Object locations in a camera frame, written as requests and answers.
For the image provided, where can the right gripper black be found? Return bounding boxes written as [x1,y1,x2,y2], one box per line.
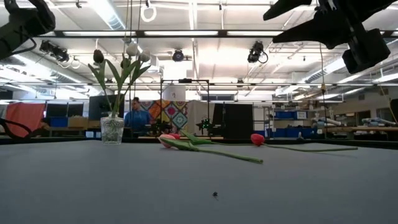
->
[263,0,391,75]

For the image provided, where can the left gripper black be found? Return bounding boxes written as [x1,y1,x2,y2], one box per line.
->
[4,0,57,38]

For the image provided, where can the white artificial tulip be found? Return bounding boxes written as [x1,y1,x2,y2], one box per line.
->
[116,49,152,118]
[114,42,140,118]

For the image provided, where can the pink artificial tulip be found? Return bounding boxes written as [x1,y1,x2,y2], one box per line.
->
[157,133,264,165]

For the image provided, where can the clear glass vase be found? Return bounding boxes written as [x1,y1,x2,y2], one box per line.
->
[99,111,125,146]

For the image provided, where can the dark background screens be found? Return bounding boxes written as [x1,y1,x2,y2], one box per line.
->
[45,103,85,118]

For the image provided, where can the blue shelf bins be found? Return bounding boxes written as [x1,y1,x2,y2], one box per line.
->
[275,111,308,121]

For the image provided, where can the orange cloth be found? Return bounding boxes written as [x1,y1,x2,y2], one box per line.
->
[5,102,47,138]

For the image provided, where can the blue storage bin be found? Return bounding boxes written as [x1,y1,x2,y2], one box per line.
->
[50,116,69,128]

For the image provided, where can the large black monitor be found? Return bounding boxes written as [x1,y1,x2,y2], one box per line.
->
[88,94,126,121]

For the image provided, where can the cardboard box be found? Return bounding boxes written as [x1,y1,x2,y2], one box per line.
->
[67,116,90,128]

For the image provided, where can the row of blue bins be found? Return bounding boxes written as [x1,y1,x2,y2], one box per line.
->
[254,128,315,139]

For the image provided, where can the black panel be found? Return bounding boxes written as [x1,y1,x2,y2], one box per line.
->
[212,103,255,140]

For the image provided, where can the wooden background table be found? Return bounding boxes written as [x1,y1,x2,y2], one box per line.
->
[325,126,398,133]

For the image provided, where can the background robot with green lights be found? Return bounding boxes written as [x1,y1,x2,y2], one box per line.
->
[195,117,215,133]

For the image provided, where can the person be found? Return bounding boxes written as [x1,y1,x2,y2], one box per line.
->
[123,96,152,133]

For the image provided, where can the white hanging sign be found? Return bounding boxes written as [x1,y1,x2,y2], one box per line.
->
[163,85,187,102]

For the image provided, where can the colourful patchwork quilt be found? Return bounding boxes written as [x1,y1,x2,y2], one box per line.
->
[138,100,190,137]

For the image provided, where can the blue table mat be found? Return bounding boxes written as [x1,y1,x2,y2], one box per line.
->
[0,139,398,224]

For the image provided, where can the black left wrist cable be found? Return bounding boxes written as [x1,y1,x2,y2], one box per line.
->
[9,29,39,57]

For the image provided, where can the thin black frame bar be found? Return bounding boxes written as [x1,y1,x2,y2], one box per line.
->
[90,81,398,88]

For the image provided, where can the frame bar with light strips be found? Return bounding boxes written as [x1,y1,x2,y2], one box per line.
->
[37,29,398,39]

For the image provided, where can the black hanging arm cable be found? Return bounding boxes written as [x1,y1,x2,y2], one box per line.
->
[0,117,44,140]

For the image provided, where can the white hanging ring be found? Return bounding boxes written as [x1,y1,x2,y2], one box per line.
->
[140,4,157,23]

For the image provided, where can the black metal stand frame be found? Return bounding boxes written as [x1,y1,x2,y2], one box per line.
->
[160,78,211,138]

